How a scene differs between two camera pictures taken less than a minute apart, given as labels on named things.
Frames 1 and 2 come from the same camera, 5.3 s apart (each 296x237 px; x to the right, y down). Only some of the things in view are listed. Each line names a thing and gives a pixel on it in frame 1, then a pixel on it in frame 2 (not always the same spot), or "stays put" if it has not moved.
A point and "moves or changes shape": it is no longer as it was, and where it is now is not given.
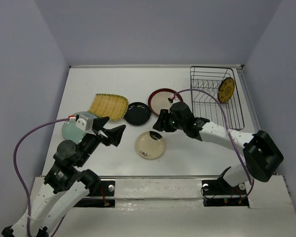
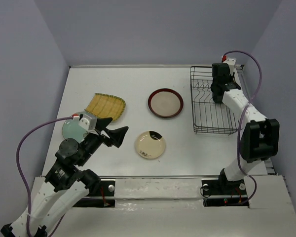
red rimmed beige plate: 163,98 stays put
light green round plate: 69,132 stays put
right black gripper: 161,124 → 231,80
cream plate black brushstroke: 150,144 stays put
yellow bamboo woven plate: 106,105 moves or changes shape
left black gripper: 115,135 stays put
